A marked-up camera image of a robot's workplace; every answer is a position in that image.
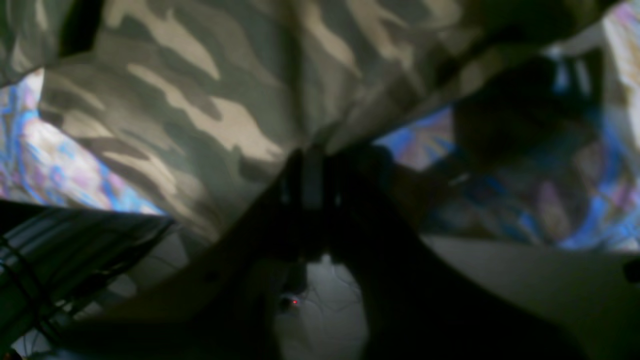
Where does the patterned tile tablecloth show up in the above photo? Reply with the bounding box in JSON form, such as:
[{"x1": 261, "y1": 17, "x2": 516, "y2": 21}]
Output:
[{"x1": 1, "y1": 0, "x2": 639, "y2": 251}]

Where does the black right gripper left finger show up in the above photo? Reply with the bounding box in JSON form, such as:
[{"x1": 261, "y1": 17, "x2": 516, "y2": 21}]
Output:
[{"x1": 50, "y1": 148, "x2": 325, "y2": 360}]

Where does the camouflage T-shirt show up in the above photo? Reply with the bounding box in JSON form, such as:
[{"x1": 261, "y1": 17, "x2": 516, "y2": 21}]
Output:
[{"x1": 1, "y1": 0, "x2": 618, "y2": 239}]

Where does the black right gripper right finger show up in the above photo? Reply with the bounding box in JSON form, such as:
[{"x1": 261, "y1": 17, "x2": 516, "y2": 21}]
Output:
[{"x1": 322, "y1": 153, "x2": 586, "y2": 360}]

